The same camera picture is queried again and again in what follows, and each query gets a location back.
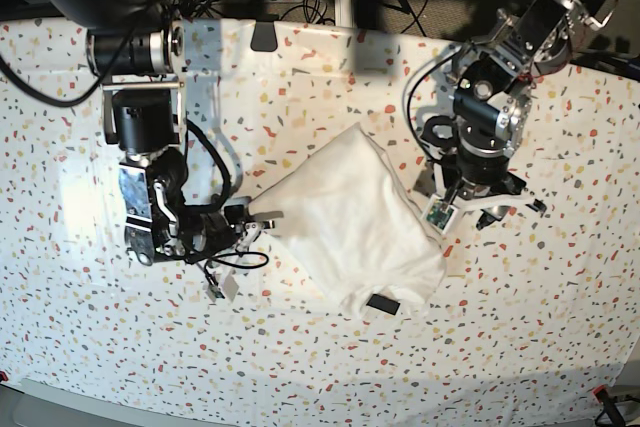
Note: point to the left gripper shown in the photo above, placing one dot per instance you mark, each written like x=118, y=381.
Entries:
x=474, y=167

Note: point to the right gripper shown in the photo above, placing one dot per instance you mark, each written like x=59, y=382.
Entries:
x=237, y=225

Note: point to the white printed T-shirt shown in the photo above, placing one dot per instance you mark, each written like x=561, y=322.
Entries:
x=350, y=225

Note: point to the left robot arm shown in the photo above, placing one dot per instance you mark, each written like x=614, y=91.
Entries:
x=492, y=79

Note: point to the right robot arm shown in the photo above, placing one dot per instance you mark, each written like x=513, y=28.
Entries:
x=134, y=49

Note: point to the black table clamp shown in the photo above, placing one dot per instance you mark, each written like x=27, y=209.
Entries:
x=264, y=38

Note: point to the red clamp at right corner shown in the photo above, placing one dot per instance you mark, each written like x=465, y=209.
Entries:
x=609, y=415

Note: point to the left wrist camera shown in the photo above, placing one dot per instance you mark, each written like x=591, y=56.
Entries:
x=441, y=216

